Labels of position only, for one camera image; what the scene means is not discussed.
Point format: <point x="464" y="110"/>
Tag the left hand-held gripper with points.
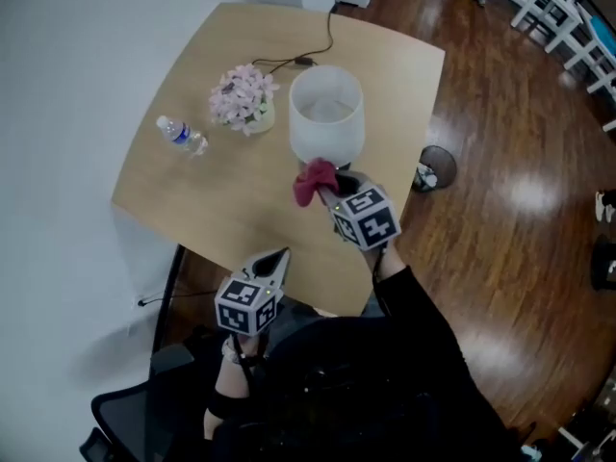
<point x="245" y="306"/>

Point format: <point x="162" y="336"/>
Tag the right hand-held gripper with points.
<point x="368" y="219"/>

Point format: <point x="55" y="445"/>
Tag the pink cloth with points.
<point x="313" y="181"/>

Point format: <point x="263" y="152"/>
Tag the white table lamp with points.
<point x="327" y="135"/>

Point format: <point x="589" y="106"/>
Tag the person's left forearm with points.
<point x="231" y="378"/>

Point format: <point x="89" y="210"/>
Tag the person's right forearm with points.
<point x="414" y="296"/>

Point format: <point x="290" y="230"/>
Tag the person's blue jeans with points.
<point x="298" y="311"/>

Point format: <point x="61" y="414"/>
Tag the brown round waste bin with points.
<point x="440" y="161"/>

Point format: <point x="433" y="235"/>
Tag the black wristband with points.
<point x="228" y="402"/>

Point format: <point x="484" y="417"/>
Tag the pink flowers in cream pot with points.
<point x="240" y="94"/>

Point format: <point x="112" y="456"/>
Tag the person's black clothing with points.
<point x="361" y="392"/>

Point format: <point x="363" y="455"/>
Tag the clear water bottle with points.
<point x="183" y="135"/>

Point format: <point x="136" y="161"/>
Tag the black mesh headrest office chair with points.
<point x="125" y="412"/>

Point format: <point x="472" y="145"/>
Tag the white table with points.
<point x="568" y="28"/>
<point x="582" y="48"/>

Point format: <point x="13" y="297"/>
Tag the blue box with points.
<point x="605" y="34"/>

